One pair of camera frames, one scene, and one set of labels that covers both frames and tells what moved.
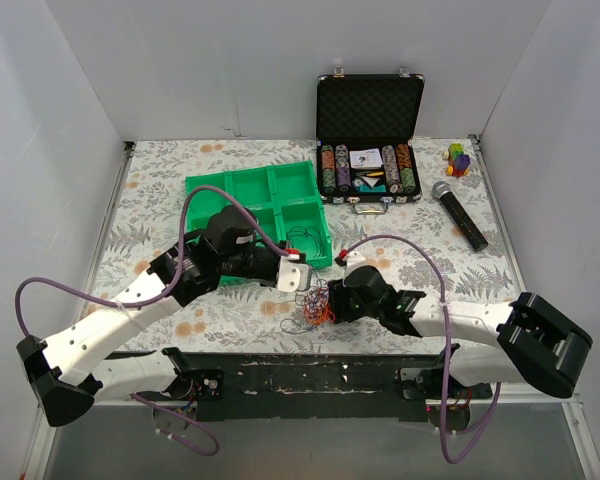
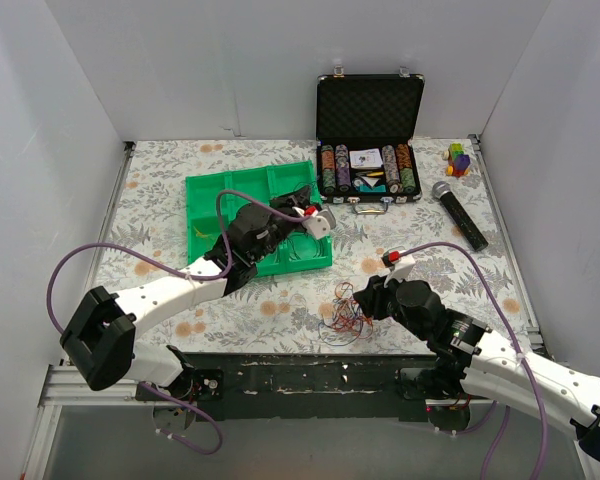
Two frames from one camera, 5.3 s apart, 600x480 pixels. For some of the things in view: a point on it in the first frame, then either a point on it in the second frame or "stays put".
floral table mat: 445,244 stays put
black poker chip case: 366,154 stays put
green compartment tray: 285,199 stays put
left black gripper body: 268,265 to 294,206
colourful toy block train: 458,161 stays put
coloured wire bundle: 317,311 to 348,322
